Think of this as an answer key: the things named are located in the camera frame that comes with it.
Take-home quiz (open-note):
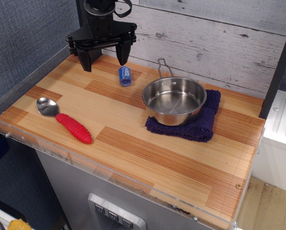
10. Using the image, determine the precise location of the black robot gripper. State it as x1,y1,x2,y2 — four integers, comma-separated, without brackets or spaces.
66,9,137,72

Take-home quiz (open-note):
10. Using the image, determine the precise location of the blue plastic gum container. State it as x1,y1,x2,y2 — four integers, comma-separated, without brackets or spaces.
118,66,131,87

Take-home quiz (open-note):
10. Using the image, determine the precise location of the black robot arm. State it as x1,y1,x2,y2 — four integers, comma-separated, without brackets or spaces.
66,0,137,72

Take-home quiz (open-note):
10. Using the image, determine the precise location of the stainless steel saucepan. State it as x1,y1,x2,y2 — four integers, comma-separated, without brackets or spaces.
142,58,207,126

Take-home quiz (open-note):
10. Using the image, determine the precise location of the dark purple folded cloth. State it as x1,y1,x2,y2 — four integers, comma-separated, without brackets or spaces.
145,90,221,142

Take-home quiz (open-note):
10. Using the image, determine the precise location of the silver toy fridge cabinet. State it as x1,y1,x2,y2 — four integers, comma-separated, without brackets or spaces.
37,151,233,230

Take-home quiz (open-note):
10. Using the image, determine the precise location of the silver dispenser button panel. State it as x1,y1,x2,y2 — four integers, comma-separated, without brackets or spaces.
88,193,147,230

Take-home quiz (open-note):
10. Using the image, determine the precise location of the white metal side unit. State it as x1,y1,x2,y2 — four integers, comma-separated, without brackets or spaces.
252,90,286,190

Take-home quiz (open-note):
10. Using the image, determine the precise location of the dark grey vertical post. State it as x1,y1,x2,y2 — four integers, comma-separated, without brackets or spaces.
76,0,102,67

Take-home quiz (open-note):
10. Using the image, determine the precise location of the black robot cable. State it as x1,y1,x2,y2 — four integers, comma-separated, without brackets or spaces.
113,0,133,18

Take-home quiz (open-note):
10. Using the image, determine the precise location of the red handled metal spoon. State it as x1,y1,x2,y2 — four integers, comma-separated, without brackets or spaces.
36,97,93,144

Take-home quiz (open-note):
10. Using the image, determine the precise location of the dark right frame post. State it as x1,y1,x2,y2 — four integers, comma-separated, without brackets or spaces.
259,42,286,119

